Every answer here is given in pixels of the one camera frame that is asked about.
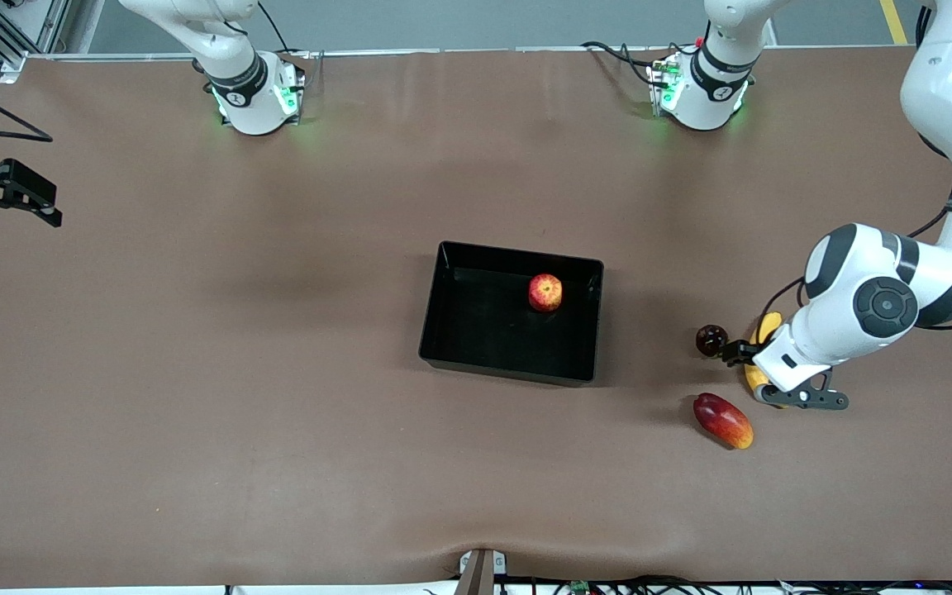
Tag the dark purple mangosteen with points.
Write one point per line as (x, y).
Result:
(711, 340)

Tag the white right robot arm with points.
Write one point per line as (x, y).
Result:
(245, 107)

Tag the small green circuit board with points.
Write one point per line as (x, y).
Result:
(580, 588)

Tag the brown table mat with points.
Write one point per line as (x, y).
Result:
(278, 372)

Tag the black plastic box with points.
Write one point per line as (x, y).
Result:
(476, 330)

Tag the aluminium frame post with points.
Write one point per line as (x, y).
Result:
(54, 25)

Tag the red and yellow mango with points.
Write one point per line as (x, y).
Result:
(722, 420)

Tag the yellow banana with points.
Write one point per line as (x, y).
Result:
(768, 326)

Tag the red apple with yellow patches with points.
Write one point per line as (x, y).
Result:
(545, 292)

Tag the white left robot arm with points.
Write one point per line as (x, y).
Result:
(835, 330)

